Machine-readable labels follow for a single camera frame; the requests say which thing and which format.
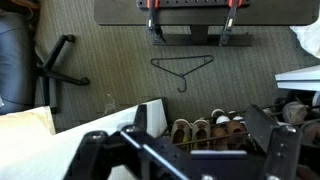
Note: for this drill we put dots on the white crumpled cloth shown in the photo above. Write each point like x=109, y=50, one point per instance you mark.
x=310, y=36

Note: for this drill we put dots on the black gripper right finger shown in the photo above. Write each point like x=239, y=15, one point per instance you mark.
x=283, y=153

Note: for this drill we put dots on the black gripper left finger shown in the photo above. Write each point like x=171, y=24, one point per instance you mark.
x=100, y=156

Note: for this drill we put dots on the clear plastic wrapper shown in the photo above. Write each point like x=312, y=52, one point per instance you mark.
x=110, y=105

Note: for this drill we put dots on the grey worn shoe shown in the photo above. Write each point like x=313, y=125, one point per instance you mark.
x=295, y=111

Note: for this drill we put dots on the light wood desk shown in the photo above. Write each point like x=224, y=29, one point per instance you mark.
x=26, y=121

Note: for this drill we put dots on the tan flat shoe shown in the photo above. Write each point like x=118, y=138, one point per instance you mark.
x=201, y=131
x=180, y=133

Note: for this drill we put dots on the white flat panel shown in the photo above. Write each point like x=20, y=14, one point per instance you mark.
x=300, y=78

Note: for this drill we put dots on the perforated mounting plate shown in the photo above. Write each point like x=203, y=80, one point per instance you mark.
x=193, y=3

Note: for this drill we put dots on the dark office chair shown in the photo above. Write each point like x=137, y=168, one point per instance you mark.
x=13, y=60

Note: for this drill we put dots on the white shoe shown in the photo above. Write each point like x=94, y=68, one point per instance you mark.
x=217, y=112
x=236, y=114

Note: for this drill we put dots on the orange and black clamp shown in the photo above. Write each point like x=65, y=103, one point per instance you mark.
x=152, y=23
x=230, y=23

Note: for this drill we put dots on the brown slip-on shoe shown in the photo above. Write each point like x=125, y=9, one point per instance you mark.
x=220, y=131
x=237, y=130

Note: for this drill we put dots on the dark brown shoe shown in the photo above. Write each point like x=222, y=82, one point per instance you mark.
x=312, y=131

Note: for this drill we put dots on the black table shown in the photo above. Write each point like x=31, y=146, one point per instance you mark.
x=116, y=13

